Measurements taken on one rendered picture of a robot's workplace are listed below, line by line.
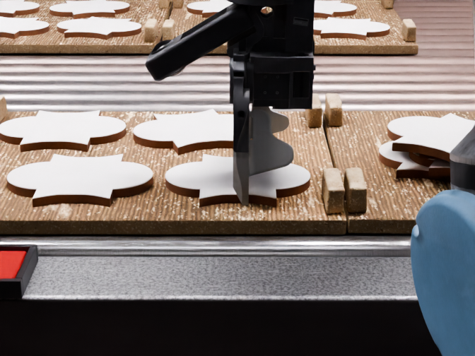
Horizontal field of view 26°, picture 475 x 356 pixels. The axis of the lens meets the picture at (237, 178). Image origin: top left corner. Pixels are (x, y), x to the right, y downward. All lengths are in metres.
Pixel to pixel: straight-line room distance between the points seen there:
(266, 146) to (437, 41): 0.85
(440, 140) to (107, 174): 0.35
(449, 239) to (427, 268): 0.04
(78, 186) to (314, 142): 0.30
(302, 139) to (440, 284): 0.66
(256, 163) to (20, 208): 0.23
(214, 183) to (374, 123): 0.30
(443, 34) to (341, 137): 0.65
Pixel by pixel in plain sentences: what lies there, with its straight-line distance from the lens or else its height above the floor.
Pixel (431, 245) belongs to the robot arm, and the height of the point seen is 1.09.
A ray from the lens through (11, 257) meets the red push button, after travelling 0.94.
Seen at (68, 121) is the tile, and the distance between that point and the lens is 1.25.
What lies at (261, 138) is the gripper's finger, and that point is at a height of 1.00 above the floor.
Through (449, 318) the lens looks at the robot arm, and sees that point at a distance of 0.57.
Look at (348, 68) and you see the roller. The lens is 1.59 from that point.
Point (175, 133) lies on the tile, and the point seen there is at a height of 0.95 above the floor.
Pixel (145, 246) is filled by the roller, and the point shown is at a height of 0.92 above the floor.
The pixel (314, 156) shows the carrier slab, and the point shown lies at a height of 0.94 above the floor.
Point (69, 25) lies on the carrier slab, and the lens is 1.76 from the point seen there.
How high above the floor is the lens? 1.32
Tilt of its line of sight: 21 degrees down
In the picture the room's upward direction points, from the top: straight up
